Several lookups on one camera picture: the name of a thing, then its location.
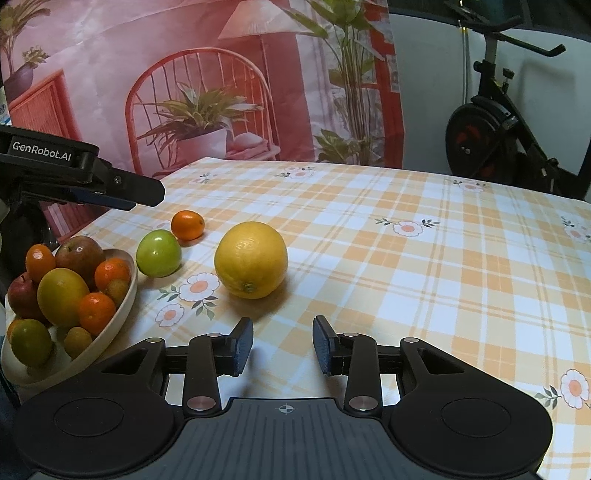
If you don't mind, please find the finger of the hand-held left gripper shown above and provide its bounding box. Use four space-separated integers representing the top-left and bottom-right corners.
90 159 166 207
28 184 137 212

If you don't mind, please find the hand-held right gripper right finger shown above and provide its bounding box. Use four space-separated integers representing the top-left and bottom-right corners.
312 316 467 412

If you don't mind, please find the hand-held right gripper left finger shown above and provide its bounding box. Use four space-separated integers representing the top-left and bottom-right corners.
95 317 256 412

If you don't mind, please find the dark red apple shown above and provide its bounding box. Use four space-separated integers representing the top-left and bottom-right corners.
54 235 106 289

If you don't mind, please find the small orange tangerine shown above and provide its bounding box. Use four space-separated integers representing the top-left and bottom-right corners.
171 210 205 241
25 244 57 283
95 257 132 292
77 292 117 336

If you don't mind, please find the green apple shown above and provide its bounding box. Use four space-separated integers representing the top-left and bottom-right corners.
7 318 53 368
136 229 182 278

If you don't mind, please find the yellow citrus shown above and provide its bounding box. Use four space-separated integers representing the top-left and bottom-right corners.
213 222 289 300
37 268 90 328

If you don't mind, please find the small brown kiwi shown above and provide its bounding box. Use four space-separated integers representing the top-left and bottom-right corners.
64 326 93 359
104 279 129 306

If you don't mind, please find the bright red apple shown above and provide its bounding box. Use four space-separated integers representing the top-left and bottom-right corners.
7 272 47 324

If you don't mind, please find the orange checked floral tablecloth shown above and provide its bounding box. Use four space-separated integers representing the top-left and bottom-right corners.
14 157 591 480

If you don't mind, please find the pink printed backdrop cloth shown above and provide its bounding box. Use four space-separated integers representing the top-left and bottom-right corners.
0 0 407 232

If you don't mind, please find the black exercise bike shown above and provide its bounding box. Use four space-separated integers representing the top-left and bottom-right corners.
443 0 591 201

